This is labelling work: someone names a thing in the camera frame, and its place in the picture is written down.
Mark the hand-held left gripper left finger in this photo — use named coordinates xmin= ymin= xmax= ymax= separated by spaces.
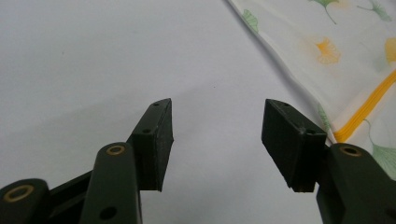
xmin=126 ymin=98 xmax=175 ymax=191

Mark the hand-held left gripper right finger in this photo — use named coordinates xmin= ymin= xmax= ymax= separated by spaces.
xmin=261 ymin=98 xmax=328 ymax=193

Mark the white leaf-print zipper bag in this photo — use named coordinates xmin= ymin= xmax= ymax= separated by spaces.
xmin=228 ymin=0 xmax=396 ymax=182

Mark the white table cover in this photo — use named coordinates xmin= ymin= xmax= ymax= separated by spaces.
xmin=0 ymin=0 xmax=337 ymax=224

